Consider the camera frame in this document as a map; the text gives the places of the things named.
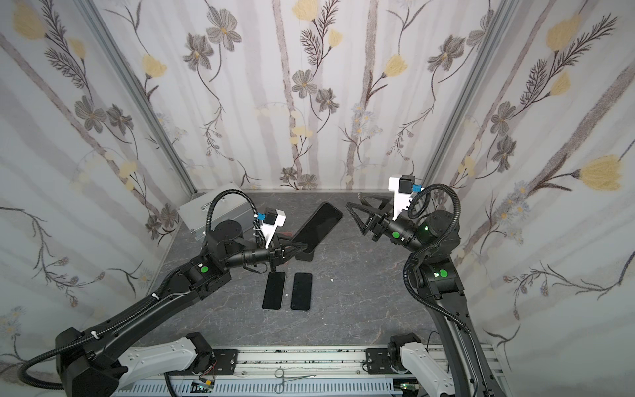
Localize black phone with silver edge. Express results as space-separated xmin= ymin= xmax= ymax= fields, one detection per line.
xmin=261 ymin=271 xmax=286 ymax=310

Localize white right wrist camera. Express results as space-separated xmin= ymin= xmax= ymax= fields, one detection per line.
xmin=388 ymin=175 xmax=423 ymax=221

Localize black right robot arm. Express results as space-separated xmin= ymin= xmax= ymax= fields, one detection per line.
xmin=346 ymin=177 xmax=505 ymax=396

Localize black phone case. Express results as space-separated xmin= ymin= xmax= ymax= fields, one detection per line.
xmin=294 ymin=251 xmax=314 ymax=262

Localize white slotted cable duct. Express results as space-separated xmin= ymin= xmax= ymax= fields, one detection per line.
xmin=108 ymin=378 xmax=405 ymax=397

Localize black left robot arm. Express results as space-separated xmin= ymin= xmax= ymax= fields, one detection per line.
xmin=18 ymin=189 xmax=307 ymax=396

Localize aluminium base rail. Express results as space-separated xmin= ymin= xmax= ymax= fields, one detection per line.
xmin=106 ymin=346 xmax=497 ymax=379

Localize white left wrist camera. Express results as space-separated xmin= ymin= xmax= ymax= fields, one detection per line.
xmin=254 ymin=208 xmax=286 ymax=248

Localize steel forceps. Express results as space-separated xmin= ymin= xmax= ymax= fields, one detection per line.
xmin=274 ymin=368 xmax=315 ymax=395

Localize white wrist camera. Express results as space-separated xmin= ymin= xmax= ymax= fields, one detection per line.
xmin=388 ymin=175 xmax=423 ymax=221
xmin=254 ymin=208 xmax=286 ymax=248

